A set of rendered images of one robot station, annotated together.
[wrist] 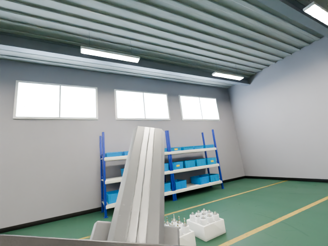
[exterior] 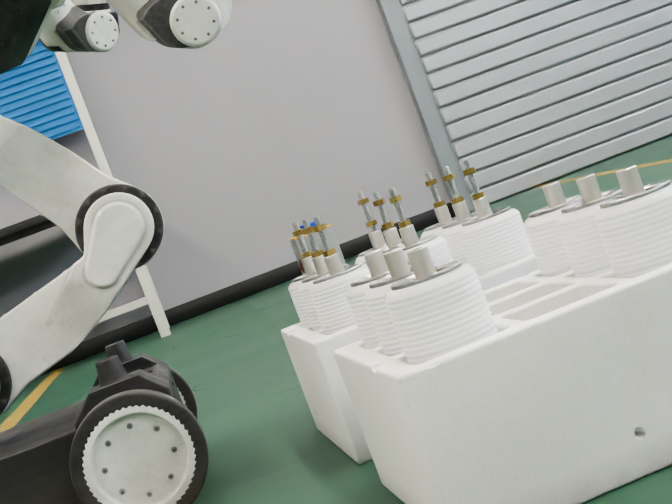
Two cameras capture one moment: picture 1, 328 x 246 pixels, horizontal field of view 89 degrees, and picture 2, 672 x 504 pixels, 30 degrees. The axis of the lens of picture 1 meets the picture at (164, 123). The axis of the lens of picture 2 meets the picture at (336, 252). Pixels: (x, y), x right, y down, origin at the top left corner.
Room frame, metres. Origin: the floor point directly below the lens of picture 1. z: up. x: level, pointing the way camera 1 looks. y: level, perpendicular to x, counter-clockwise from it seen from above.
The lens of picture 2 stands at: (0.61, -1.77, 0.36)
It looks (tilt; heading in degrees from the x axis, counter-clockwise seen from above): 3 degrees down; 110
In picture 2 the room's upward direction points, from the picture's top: 21 degrees counter-clockwise
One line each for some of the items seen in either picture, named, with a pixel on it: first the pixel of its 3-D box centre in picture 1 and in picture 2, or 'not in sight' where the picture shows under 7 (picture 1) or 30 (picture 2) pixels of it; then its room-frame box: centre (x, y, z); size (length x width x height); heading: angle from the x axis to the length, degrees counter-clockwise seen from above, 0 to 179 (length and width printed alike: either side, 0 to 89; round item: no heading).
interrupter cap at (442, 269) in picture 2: not in sight; (426, 276); (0.24, -0.57, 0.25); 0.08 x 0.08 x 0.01
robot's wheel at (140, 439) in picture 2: not in sight; (139, 458); (-0.37, -0.19, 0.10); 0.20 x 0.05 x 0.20; 28
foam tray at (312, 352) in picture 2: not in sight; (431, 344); (0.02, 0.07, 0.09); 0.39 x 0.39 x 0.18; 29
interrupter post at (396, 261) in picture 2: not in sight; (397, 264); (0.19, -0.47, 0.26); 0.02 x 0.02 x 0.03
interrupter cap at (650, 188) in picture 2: not in sight; (635, 195); (0.45, -0.46, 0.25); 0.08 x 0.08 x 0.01
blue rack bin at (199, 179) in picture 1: (199, 179); not in sight; (5.63, -0.93, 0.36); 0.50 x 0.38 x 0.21; 27
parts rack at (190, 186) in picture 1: (166, 164); not in sight; (5.15, 0.07, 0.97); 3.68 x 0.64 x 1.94; 118
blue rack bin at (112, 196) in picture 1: (114, 196); not in sight; (4.41, 1.43, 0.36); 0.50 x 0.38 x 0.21; 28
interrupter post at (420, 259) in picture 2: not in sight; (422, 264); (0.24, -0.57, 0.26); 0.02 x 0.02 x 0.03
